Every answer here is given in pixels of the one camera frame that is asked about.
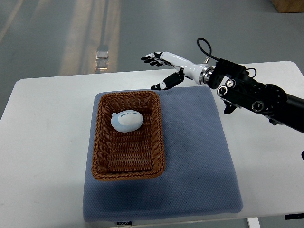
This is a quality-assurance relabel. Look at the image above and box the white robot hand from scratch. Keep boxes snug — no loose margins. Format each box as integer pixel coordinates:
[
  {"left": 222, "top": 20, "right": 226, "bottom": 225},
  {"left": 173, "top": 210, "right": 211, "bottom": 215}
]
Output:
[{"left": 141, "top": 52, "right": 213, "bottom": 90}]

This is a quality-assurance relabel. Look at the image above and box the blue white plush toy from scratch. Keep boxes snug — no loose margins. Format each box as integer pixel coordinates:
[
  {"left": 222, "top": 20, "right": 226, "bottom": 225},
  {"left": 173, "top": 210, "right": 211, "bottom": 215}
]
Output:
[{"left": 111, "top": 110, "right": 143, "bottom": 133}]

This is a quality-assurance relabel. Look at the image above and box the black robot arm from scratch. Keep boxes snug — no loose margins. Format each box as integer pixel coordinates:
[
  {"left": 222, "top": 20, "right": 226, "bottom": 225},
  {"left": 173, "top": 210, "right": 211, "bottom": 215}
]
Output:
[{"left": 141, "top": 52, "right": 304, "bottom": 133}]

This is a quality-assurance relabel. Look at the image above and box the brown wicker basket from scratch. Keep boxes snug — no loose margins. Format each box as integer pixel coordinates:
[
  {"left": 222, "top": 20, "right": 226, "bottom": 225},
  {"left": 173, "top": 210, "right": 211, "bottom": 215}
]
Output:
[{"left": 91, "top": 91, "right": 166, "bottom": 181}]

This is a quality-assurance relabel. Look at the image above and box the metal floor socket plate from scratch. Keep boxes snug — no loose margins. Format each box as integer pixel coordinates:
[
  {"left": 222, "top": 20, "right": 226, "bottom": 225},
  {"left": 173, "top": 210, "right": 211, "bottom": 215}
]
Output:
[{"left": 95, "top": 45, "right": 109, "bottom": 70}]

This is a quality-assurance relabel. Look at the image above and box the blue foam mat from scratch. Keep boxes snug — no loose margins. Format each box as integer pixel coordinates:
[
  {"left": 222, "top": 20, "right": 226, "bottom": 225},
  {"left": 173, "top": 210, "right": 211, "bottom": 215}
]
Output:
[{"left": 83, "top": 87, "right": 243, "bottom": 222}]

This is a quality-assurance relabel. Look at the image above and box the wooden box corner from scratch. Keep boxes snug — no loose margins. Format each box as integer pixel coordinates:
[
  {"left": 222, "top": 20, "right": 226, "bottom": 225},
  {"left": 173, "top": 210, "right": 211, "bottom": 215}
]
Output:
[{"left": 271, "top": 0, "right": 304, "bottom": 13}]

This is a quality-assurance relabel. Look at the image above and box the white table leg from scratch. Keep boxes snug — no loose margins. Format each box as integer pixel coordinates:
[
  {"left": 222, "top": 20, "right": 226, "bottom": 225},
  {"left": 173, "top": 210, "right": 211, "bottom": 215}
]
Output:
[{"left": 247, "top": 217, "right": 261, "bottom": 228}]

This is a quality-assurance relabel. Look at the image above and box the black label under table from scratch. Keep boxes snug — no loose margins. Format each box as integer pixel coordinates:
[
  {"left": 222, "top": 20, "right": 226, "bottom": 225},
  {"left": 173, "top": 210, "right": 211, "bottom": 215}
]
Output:
[{"left": 284, "top": 213, "right": 304, "bottom": 220}]

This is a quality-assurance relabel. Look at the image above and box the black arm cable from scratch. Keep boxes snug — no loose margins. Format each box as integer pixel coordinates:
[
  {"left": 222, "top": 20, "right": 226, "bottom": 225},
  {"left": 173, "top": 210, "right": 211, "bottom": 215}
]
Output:
[{"left": 196, "top": 38, "right": 257, "bottom": 78}]

